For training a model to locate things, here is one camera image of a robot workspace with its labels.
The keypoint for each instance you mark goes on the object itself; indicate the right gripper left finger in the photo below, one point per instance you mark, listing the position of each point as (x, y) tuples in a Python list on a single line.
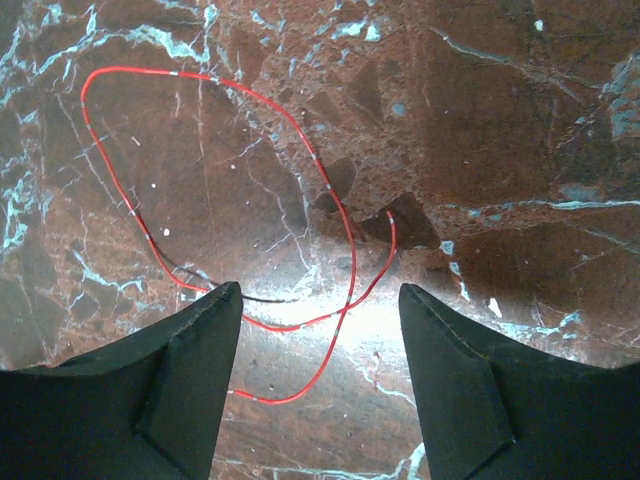
[(148, 406)]

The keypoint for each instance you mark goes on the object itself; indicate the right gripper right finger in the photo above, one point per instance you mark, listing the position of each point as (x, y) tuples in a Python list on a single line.
[(491, 407)]

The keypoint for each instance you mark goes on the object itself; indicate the black zip tie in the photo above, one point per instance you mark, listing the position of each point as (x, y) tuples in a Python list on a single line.
[(168, 266)]

